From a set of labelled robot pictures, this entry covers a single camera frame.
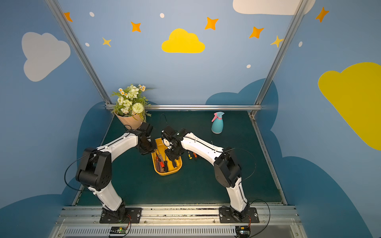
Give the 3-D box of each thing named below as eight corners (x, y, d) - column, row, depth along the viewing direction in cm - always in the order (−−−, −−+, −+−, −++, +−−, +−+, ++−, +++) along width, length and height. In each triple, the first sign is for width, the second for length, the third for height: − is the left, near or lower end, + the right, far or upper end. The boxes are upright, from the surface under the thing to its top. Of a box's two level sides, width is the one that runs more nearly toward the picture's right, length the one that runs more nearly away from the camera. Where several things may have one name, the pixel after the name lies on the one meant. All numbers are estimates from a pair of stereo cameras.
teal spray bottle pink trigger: (210, 134, 112) (213, 116, 96) (209, 129, 115) (213, 111, 99) (221, 134, 112) (226, 116, 96) (220, 130, 115) (225, 111, 99)
